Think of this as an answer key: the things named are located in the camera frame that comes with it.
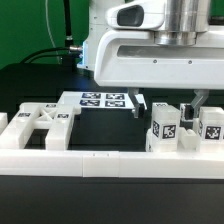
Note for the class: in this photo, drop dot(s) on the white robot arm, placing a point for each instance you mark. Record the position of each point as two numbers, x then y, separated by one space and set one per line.
98 26

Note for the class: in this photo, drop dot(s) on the white U-shaped obstacle fence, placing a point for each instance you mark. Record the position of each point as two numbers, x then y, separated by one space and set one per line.
113 164

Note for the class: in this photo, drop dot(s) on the white block left edge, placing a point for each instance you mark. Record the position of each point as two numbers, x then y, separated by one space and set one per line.
3 121

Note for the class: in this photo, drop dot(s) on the black hose upright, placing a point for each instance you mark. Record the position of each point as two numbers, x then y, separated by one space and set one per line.
68 29

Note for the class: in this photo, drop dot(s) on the white sheet with markers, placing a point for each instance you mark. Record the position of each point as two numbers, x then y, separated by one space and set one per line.
102 100

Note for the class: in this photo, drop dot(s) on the white chair back frame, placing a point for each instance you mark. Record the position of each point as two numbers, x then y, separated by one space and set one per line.
57 119

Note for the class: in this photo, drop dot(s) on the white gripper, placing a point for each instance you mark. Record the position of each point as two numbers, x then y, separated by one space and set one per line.
162 44

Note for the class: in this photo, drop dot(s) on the white chair seat part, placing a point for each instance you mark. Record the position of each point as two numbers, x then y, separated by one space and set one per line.
187 141

